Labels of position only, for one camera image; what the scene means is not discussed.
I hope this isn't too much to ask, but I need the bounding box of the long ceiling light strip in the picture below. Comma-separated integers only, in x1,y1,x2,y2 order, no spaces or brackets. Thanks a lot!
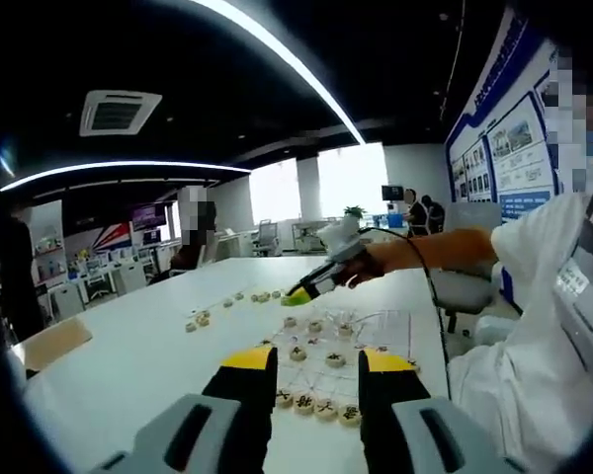
187,0,367,145

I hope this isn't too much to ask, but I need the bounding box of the mesh office chair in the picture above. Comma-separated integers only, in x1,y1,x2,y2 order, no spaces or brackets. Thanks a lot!
254,219,281,258

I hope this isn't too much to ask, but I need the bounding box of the group of wooden chess pieces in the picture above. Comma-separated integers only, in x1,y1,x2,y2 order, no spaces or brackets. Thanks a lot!
185,289,421,429

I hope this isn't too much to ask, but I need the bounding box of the curved ceiling light strip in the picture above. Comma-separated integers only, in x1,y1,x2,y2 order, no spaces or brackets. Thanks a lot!
0,160,252,193

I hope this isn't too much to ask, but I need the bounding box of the blue wall poster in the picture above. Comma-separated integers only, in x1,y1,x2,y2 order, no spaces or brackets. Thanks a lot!
444,7,562,223

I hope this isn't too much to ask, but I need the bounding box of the person's right hand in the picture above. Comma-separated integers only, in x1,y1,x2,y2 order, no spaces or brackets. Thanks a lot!
333,245,387,290

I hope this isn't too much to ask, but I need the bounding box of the black cable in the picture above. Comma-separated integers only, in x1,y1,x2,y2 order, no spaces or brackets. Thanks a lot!
359,225,452,399

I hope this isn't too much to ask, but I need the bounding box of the clear red-lined chessboard sheet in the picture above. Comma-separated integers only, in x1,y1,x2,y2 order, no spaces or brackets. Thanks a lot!
264,308,421,396

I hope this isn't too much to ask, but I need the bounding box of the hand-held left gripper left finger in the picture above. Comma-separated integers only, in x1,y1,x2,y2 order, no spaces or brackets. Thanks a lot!
88,345,280,474

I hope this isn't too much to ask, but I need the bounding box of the wooden board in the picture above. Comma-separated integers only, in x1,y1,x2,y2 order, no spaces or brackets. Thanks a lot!
9,315,94,374

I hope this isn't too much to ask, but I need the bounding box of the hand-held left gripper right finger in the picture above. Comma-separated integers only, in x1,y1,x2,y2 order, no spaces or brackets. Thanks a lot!
358,347,525,474

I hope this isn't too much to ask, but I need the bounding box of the display shelf with colourful items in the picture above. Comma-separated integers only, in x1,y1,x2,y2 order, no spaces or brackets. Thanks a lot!
32,231,66,288

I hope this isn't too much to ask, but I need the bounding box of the striped wall banner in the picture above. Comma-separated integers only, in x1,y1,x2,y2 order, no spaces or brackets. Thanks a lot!
91,221,132,254

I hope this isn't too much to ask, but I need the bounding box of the ceiling air conditioner vent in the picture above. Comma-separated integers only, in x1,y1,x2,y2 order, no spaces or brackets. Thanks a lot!
78,89,163,138

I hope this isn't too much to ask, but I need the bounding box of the grey chest device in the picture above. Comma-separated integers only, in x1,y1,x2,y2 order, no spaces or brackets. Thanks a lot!
552,216,593,386

